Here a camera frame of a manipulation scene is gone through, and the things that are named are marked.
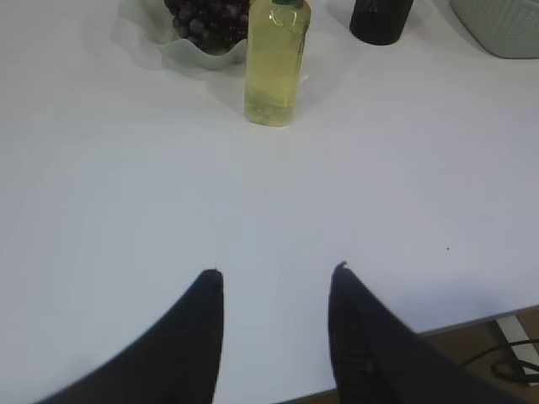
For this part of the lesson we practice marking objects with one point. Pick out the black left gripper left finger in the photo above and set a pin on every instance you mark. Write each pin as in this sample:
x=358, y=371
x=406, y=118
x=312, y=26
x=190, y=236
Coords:
x=177, y=360

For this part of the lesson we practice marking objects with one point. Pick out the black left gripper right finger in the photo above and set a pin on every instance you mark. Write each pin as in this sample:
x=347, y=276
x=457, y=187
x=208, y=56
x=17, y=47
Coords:
x=378, y=359

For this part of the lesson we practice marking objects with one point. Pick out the purple grape bunch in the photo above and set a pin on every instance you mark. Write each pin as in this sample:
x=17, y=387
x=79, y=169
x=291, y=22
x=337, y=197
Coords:
x=214, y=26

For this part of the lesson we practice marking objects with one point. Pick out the green wavy glass plate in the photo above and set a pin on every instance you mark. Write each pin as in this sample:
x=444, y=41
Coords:
x=155, y=25

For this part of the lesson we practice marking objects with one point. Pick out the black mesh pen holder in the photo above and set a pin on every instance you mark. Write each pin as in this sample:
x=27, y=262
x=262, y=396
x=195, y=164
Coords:
x=379, y=22

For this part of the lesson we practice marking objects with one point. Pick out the green plastic woven basket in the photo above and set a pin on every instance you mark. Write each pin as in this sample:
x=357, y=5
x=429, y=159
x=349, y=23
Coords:
x=504, y=28

